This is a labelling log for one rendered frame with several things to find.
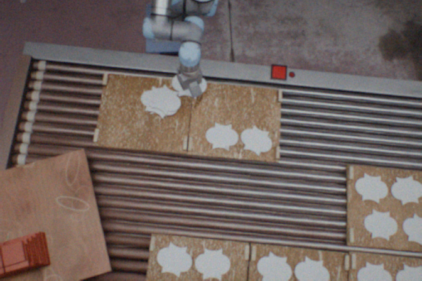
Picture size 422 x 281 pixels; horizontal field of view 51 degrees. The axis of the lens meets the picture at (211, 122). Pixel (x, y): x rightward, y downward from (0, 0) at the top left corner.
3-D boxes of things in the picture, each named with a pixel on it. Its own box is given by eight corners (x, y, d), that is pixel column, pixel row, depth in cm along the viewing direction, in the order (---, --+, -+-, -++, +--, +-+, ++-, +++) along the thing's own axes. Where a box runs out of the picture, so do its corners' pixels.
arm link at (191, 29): (174, 12, 163) (171, 39, 160) (205, 16, 163) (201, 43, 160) (175, 23, 170) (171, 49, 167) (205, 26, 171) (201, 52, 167)
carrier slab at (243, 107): (194, 82, 209) (194, 80, 207) (281, 90, 210) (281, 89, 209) (186, 154, 199) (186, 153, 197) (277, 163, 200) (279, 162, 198)
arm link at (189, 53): (202, 40, 158) (199, 62, 156) (201, 54, 169) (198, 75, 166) (180, 38, 158) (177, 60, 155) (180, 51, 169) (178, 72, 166)
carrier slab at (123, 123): (105, 73, 208) (105, 72, 206) (193, 82, 209) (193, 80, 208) (94, 146, 198) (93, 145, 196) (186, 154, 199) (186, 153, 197)
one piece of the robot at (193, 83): (187, 89, 166) (187, 104, 182) (208, 80, 168) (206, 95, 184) (174, 63, 169) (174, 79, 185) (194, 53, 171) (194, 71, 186)
